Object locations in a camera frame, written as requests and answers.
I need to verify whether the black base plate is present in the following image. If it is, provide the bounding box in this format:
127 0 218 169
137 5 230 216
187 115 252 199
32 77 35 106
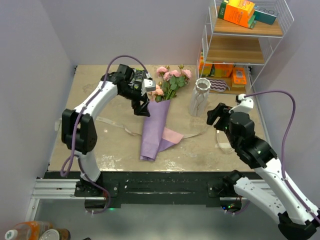
42 170 266 209

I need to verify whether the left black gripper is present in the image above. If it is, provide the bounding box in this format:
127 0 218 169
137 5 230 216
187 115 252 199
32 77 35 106
119 85 151 117

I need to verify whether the orange juice bottle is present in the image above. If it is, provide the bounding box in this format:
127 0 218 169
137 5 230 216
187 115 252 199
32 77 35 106
4 221 53 240

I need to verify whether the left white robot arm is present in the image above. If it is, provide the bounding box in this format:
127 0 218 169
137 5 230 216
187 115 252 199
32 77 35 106
60 64 156 197

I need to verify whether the teal box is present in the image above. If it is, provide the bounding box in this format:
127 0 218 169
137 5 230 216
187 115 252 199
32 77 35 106
254 5 279 25

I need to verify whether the white wire wooden shelf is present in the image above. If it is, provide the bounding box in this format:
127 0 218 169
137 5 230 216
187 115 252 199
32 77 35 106
195 0 295 96

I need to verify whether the pink inner wrapping paper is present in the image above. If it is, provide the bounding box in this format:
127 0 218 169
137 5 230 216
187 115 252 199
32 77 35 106
162 127 184 144

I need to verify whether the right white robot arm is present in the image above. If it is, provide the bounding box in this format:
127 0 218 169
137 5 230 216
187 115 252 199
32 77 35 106
206 103 320 240

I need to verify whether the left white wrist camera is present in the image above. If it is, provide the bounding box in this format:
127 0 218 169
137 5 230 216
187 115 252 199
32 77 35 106
141 79 156 92

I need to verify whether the orange box bottom middle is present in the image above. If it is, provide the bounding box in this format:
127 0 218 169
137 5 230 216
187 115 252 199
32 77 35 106
213 63 234 78

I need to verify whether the purple wavy eye mask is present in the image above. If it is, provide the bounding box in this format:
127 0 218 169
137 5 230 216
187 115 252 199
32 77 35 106
208 78 230 93

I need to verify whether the beige ribbon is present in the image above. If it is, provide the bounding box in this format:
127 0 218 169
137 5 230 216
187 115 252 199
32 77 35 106
54 115 236 154

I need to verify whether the orange green box top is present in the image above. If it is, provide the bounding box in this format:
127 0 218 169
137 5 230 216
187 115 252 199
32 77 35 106
217 0 256 29

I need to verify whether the aluminium rail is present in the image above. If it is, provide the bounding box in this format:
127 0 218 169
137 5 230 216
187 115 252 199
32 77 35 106
24 178 104 222

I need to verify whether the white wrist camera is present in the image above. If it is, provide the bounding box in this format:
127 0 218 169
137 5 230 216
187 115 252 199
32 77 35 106
228 93 254 114
141 79 156 92

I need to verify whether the tin can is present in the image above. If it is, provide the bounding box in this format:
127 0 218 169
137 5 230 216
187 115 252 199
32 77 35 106
39 228 71 240

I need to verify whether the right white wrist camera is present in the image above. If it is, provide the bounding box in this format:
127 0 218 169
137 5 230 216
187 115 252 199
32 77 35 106
228 93 254 114

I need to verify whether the white ribbed ceramic vase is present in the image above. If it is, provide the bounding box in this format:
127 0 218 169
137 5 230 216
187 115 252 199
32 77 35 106
188 78 211 117

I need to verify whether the orange packet bottom right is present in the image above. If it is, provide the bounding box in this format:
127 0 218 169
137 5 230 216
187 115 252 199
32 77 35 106
231 67 247 88

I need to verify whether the pink rose bouquet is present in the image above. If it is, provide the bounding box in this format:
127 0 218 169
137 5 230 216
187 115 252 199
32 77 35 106
148 64 193 103

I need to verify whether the black green product box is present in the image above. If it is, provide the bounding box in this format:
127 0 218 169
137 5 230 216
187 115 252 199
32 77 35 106
129 68 147 91

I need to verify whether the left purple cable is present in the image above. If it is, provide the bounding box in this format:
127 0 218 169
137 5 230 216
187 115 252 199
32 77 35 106
59 54 151 215

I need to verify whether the purple wrapping paper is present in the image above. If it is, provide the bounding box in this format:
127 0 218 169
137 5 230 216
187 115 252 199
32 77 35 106
140 100 172 161

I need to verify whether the orange box bottom left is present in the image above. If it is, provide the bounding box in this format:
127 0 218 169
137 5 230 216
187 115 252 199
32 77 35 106
198 51 215 77

